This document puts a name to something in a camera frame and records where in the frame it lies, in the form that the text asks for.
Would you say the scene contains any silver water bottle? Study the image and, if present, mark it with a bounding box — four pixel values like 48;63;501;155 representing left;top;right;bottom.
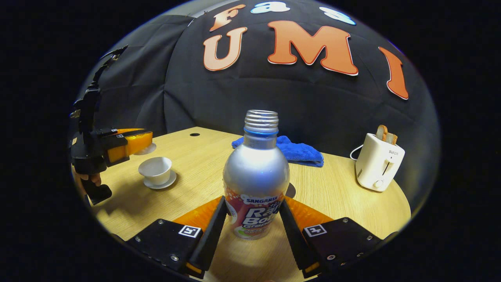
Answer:
222;110;291;240

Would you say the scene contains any blue towel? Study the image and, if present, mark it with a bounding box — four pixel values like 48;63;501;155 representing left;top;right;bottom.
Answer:
231;135;325;168

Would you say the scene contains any white saucer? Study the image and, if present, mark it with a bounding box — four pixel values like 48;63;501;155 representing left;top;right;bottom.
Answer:
142;169;178;190

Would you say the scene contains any white toaster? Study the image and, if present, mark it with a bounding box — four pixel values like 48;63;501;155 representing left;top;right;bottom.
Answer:
355;132;406;193

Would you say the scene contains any white teacup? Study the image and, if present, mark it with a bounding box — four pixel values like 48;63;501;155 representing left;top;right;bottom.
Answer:
138;157;173;186

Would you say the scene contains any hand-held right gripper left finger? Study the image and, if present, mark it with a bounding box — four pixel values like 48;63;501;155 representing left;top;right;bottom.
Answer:
127;196;229;279

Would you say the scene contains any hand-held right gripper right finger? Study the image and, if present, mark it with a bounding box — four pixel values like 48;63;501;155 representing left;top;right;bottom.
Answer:
279;197;398;279

